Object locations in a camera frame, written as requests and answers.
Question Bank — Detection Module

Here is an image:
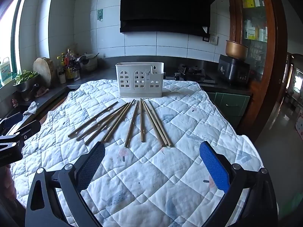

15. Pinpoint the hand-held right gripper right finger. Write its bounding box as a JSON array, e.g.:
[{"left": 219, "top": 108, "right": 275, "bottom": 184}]
[{"left": 199, "top": 141, "right": 278, "bottom": 227}]

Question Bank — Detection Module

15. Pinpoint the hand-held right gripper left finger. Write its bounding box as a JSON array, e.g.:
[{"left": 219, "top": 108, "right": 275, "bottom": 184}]
[{"left": 25, "top": 141, "right": 106, "bottom": 227}]

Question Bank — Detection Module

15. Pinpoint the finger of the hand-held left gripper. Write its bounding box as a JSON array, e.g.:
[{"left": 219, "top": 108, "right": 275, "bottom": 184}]
[
  {"left": 0, "top": 113, "right": 25, "bottom": 133},
  {"left": 0, "top": 120, "right": 42, "bottom": 147}
]

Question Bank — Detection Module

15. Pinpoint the group of wooden chopsticks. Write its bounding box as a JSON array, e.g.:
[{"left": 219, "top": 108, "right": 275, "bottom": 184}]
[{"left": 68, "top": 99, "right": 173, "bottom": 148}]

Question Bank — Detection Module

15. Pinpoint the white plastic utensil holder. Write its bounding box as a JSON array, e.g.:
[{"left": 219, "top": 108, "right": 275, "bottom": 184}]
[{"left": 115, "top": 62, "right": 164, "bottom": 98}]

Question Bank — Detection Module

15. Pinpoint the grey dishcloth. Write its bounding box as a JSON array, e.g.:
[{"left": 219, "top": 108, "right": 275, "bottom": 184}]
[{"left": 23, "top": 101, "right": 38, "bottom": 116}]

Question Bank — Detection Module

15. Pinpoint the pink rag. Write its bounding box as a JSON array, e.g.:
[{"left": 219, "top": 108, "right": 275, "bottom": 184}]
[{"left": 35, "top": 87, "right": 50, "bottom": 97}]

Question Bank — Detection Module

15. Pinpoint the metal bowl of greens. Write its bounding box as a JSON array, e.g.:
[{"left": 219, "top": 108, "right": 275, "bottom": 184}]
[{"left": 13, "top": 70, "right": 39, "bottom": 93}]

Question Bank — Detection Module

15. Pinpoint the detergent bottle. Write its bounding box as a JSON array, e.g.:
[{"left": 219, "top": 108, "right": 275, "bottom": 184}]
[{"left": 0, "top": 57, "right": 12, "bottom": 86}]

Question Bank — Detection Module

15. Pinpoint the white quilted mat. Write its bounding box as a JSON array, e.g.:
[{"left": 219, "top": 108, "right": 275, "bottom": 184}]
[{"left": 9, "top": 79, "right": 264, "bottom": 227}]

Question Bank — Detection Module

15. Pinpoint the round wooden chopping block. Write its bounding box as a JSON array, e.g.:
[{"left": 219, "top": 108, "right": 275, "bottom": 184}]
[{"left": 33, "top": 57, "right": 52, "bottom": 88}]

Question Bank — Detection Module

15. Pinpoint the green base cabinet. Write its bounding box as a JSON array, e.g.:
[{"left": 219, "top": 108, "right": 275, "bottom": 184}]
[{"left": 208, "top": 92, "right": 251, "bottom": 123}]

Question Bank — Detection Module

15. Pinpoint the metal pressure cooker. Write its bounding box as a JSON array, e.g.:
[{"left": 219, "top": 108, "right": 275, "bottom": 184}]
[{"left": 79, "top": 53, "right": 100, "bottom": 72}]

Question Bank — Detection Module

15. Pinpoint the window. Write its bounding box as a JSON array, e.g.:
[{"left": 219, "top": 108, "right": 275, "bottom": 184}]
[{"left": 0, "top": 0, "right": 32, "bottom": 90}]

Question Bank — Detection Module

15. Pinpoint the black gas stove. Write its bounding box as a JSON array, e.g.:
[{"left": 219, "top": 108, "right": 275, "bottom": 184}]
[{"left": 166, "top": 64, "right": 217, "bottom": 84}]

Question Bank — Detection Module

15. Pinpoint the black rice cooker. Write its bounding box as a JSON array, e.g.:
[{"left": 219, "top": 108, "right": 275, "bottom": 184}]
[{"left": 218, "top": 54, "right": 251, "bottom": 87}]

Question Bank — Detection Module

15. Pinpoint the copper inner pot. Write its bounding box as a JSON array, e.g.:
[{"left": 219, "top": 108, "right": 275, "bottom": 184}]
[{"left": 225, "top": 40, "right": 249, "bottom": 61}]

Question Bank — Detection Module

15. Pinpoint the wooden glass-door cabinet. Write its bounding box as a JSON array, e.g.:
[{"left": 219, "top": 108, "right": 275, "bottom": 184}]
[{"left": 226, "top": 0, "right": 288, "bottom": 142}]

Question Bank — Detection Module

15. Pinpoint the black range hood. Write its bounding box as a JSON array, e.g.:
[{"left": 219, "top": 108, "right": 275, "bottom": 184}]
[{"left": 113, "top": 0, "right": 222, "bottom": 36}]

